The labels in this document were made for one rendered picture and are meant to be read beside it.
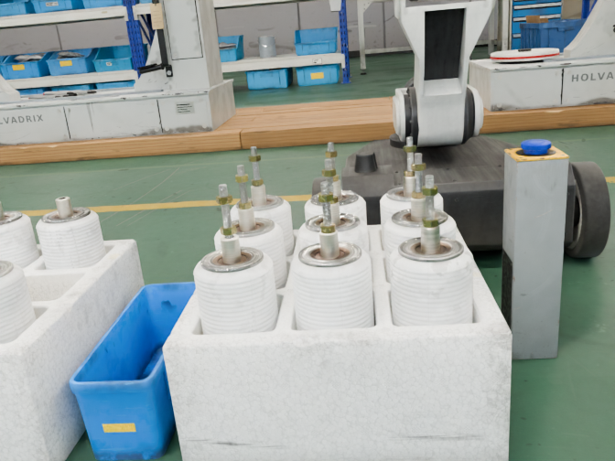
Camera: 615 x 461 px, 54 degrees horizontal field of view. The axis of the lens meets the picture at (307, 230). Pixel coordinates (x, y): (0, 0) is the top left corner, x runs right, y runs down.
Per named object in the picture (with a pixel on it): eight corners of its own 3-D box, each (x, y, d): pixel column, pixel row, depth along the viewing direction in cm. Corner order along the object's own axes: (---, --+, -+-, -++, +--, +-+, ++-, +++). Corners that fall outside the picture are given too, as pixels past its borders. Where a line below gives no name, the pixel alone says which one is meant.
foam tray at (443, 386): (239, 325, 111) (226, 232, 105) (454, 315, 107) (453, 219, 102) (184, 476, 74) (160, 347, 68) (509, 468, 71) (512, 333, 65)
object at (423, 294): (392, 363, 81) (386, 238, 75) (464, 360, 80) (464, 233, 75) (397, 406, 72) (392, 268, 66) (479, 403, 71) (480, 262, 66)
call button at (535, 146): (517, 154, 87) (517, 139, 87) (545, 152, 87) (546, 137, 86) (524, 159, 84) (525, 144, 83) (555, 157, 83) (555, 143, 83)
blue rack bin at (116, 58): (114, 69, 587) (111, 46, 580) (152, 65, 583) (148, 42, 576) (92, 72, 540) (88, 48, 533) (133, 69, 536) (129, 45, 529)
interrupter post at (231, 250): (219, 262, 73) (215, 237, 72) (236, 257, 74) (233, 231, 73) (228, 268, 71) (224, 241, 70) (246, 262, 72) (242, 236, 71)
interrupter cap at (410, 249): (395, 242, 74) (395, 237, 74) (458, 239, 74) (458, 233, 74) (401, 266, 67) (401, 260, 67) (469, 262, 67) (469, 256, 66)
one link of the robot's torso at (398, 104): (393, 134, 161) (391, 84, 157) (469, 129, 159) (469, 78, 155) (397, 150, 142) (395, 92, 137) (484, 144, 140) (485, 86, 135)
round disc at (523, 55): (484, 61, 296) (484, 49, 295) (548, 56, 293) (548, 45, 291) (497, 66, 268) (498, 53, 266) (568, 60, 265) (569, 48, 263)
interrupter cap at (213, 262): (190, 262, 74) (190, 257, 74) (245, 246, 78) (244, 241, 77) (218, 281, 68) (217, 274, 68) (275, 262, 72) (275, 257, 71)
